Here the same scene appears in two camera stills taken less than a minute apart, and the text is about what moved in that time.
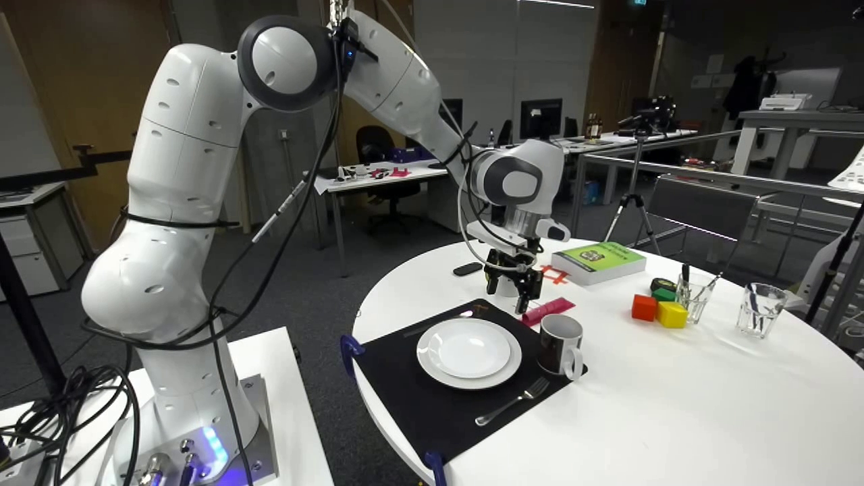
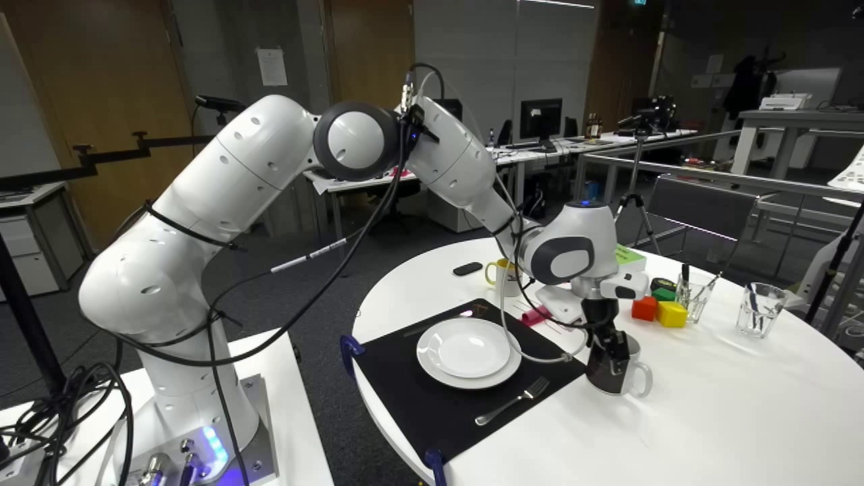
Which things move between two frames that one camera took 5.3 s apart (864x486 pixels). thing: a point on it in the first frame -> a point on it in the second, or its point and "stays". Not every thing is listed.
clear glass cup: [759, 310] stays
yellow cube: [671, 315] stays
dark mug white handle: [562, 346] -> [615, 371]
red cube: [644, 307] stays
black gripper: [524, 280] -> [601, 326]
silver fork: [536, 390] stays
